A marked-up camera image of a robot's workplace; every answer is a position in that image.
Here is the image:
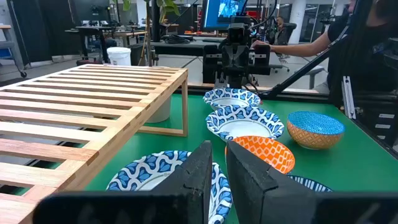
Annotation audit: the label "grey wheeled cart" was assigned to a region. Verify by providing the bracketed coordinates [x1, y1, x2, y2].
[0, 24, 28, 78]

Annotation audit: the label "black equipment frame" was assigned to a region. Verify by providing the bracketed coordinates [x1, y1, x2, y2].
[329, 37, 398, 153]

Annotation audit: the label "grey stool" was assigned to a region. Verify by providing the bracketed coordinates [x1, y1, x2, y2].
[294, 66, 326, 91]

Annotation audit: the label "dark computer monitor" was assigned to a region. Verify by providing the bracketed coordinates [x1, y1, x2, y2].
[72, 0, 112, 22]

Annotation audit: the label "black desk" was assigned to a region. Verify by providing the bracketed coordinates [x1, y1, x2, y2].
[129, 39, 224, 67]

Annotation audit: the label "black curtain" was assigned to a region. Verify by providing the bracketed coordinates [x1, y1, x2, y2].
[7, 0, 83, 65]

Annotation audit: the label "coiled black cables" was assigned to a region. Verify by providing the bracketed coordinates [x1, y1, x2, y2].
[163, 34, 194, 45]

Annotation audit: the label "black side table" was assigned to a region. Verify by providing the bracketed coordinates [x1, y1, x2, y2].
[64, 25, 113, 65]

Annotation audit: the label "orange-inside teal-outside ceramic bowl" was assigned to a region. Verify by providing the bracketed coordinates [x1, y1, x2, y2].
[224, 135, 296, 175]

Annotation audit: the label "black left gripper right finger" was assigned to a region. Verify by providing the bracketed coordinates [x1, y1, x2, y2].
[225, 141, 398, 224]

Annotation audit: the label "teal-inside orange-outside ceramic bowl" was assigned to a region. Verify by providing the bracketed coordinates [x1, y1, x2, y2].
[286, 111, 346, 151]

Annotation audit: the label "white plant pot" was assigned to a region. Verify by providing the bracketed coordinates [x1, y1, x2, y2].
[146, 95, 172, 124]

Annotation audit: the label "white plastic bucket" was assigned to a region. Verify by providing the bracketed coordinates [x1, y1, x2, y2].
[106, 46, 132, 67]

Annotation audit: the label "blue patterned paper bowl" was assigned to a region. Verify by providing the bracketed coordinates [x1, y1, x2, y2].
[106, 150, 233, 224]
[202, 88, 262, 110]
[205, 105, 285, 143]

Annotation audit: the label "computer monitor blue screen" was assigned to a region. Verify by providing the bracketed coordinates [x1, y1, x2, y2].
[200, 0, 249, 32]

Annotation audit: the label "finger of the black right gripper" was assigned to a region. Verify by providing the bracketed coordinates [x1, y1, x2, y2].
[223, 44, 236, 72]
[235, 44, 249, 72]

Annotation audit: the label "wooden desk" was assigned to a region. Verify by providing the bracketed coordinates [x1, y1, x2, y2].
[104, 30, 147, 47]

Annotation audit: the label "black diagonal frame strut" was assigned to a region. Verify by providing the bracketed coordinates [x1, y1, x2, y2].
[266, 26, 351, 100]

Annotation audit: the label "green leafy potted tree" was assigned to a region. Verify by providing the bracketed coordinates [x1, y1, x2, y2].
[123, 0, 182, 68]

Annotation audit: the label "wooden slatted shelf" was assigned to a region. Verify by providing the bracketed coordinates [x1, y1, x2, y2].
[0, 63, 190, 224]

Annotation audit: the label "blue striped ceramic dish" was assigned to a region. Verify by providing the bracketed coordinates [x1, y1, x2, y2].
[287, 174, 334, 193]

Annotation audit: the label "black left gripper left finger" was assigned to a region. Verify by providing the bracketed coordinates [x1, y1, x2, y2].
[32, 140, 213, 224]

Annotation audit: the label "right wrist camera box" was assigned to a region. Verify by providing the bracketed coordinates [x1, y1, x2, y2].
[228, 23, 251, 44]

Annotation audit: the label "silver aluminium bracket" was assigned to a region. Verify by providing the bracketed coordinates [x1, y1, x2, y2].
[341, 75, 358, 121]

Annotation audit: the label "black office chair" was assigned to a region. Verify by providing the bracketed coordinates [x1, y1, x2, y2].
[269, 22, 298, 74]

